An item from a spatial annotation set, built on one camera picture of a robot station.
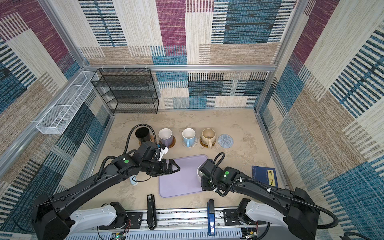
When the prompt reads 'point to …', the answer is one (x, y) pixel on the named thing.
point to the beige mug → (208, 137)
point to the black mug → (143, 134)
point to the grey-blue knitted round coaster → (225, 141)
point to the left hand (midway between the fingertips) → (175, 169)
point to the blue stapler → (210, 214)
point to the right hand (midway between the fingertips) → (206, 187)
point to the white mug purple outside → (165, 136)
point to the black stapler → (152, 223)
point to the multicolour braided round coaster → (194, 144)
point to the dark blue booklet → (267, 175)
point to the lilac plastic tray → (185, 181)
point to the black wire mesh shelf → (128, 90)
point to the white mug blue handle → (189, 136)
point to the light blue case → (134, 183)
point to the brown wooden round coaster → (173, 143)
